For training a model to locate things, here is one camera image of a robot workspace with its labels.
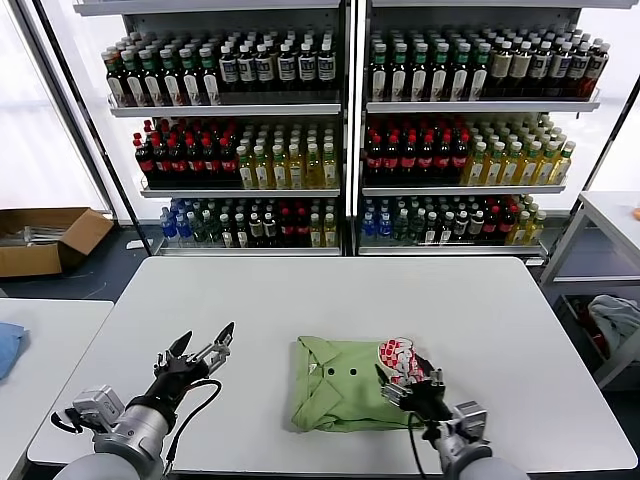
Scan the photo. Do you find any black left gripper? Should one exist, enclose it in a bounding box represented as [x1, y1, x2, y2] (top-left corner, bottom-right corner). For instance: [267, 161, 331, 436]
[144, 321, 236, 408]

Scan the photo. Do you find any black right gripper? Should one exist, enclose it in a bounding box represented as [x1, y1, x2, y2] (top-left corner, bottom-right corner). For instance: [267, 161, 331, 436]
[374, 354, 454, 427]

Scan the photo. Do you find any light green shirt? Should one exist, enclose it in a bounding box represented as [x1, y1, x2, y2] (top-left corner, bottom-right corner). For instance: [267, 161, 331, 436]
[289, 335, 441, 434]

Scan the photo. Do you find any blue folded cloth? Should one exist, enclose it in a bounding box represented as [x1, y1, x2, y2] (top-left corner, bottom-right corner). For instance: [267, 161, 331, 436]
[0, 321, 30, 381]

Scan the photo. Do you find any brown cardboard box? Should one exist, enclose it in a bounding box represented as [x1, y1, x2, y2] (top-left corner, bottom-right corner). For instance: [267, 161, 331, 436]
[0, 206, 116, 278]

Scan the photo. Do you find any red object under table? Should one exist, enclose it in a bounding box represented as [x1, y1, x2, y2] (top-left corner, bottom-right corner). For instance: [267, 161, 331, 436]
[574, 298, 610, 354]

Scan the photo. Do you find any red cap cola bottle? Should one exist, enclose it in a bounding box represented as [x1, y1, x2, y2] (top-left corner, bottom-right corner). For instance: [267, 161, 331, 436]
[384, 133, 404, 177]
[219, 135, 240, 181]
[201, 136, 222, 182]
[133, 138, 155, 184]
[401, 133, 420, 177]
[184, 137, 205, 182]
[167, 137, 188, 183]
[452, 132, 471, 176]
[435, 132, 455, 177]
[367, 133, 386, 177]
[418, 132, 438, 177]
[150, 137, 171, 184]

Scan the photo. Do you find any clear plastic packaging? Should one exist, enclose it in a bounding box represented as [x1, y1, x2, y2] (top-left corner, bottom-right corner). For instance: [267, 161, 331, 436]
[0, 224, 69, 247]

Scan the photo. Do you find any grey cloth pile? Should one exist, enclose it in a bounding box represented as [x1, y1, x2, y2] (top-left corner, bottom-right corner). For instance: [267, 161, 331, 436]
[588, 294, 640, 352]

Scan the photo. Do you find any black slanted metal pole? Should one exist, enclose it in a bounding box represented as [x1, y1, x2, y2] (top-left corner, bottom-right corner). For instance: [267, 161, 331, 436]
[34, 0, 154, 254]
[542, 79, 640, 261]

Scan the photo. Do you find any grey metal shelf unit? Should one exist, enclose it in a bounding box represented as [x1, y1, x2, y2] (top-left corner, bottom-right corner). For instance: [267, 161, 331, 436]
[73, 0, 357, 257]
[355, 0, 640, 259]

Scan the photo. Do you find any green cap dark tea bottle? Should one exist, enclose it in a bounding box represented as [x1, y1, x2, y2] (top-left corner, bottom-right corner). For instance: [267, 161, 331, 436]
[199, 45, 223, 106]
[391, 42, 412, 101]
[179, 46, 204, 106]
[370, 42, 391, 101]
[431, 42, 453, 101]
[140, 47, 166, 107]
[159, 46, 185, 107]
[411, 42, 432, 101]
[470, 42, 494, 101]
[451, 42, 473, 101]
[103, 49, 128, 107]
[121, 48, 147, 107]

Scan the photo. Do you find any white label dark drink bottle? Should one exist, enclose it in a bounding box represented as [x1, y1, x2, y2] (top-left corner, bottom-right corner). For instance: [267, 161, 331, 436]
[277, 42, 298, 94]
[255, 43, 276, 94]
[220, 43, 240, 94]
[317, 41, 337, 94]
[237, 43, 258, 94]
[298, 42, 318, 94]

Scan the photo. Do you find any beige label dark drink bottle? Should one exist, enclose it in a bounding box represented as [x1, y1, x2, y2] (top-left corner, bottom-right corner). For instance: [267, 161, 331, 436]
[491, 40, 516, 99]
[510, 40, 535, 99]

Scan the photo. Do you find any grey label dark drink bottle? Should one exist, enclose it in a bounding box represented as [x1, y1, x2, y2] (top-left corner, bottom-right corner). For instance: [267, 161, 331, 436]
[530, 40, 555, 99]
[568, 42, 594, 99]
[584, 43, 612, 99]
[549, 41, 575, 99]

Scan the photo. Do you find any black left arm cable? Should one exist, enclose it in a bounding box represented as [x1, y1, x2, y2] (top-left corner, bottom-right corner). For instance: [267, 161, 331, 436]
[163, 378, 224, 475]

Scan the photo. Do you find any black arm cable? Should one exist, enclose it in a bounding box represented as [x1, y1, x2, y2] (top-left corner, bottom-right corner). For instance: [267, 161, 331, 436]
[163, 378, 224, 475]
[406, 412, 442, 480]

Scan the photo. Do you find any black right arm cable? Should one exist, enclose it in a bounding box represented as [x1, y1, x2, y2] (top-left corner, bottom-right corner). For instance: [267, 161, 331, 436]
[406, 412, 442, 480]

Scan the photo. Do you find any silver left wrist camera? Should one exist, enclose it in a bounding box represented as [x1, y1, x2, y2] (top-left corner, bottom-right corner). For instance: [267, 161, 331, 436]
[72, 384, 124, 426]

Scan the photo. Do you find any thin black camera cable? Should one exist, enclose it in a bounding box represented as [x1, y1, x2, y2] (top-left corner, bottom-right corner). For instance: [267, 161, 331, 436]
[49, 408, 85, 435]

